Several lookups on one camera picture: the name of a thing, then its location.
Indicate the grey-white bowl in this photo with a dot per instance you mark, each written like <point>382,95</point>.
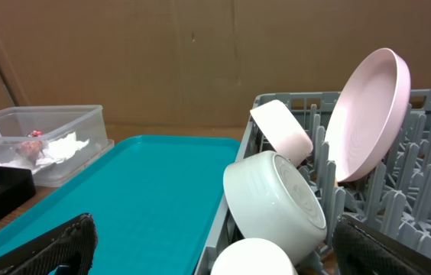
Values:
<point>269,198</point>

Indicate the white napkin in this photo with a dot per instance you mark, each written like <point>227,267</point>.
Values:
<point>54,152</point>

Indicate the clear plastic bin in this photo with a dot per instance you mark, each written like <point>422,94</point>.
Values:
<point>49,123</point>

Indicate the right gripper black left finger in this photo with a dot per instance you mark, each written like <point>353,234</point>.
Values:
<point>67,249</point>

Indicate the grey dishwasher rack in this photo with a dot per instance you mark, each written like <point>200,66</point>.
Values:
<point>396,198</point>

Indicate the cream cup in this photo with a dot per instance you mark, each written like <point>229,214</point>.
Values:
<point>253,256</point>

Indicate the pink bowl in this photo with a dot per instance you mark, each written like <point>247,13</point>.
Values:
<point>283,131</point>

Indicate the teal serving tray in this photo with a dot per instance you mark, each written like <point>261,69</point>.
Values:
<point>152,199</point>

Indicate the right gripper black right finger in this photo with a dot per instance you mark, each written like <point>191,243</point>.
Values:
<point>362,250</point>

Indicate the pink plate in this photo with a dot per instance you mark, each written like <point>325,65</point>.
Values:
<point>368,114</point>

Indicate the red snack wrapper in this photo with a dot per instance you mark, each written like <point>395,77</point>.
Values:
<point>29,150</point>

